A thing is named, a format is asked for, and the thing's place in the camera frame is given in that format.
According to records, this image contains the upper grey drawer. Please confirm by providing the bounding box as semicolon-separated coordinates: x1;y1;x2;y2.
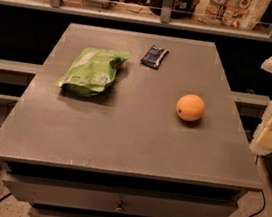
3;173;238;217

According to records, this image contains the green snack bag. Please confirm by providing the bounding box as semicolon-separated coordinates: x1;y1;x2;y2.
56;47;131;98

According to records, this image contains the dark blue rxbar wrapper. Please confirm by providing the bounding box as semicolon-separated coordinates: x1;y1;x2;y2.
141;45;168;69

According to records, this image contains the orange fruit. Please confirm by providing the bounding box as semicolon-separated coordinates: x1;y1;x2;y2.
175;94;205;122

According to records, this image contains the dark bag on shelf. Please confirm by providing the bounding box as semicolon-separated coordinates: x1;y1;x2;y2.
146;0;204;23

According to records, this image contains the colourful snack bag on shelf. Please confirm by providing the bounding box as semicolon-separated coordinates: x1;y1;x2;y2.
198;0;271;30

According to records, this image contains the grey drawer cabinet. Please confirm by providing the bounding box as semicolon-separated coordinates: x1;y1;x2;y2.
0;24;263;217

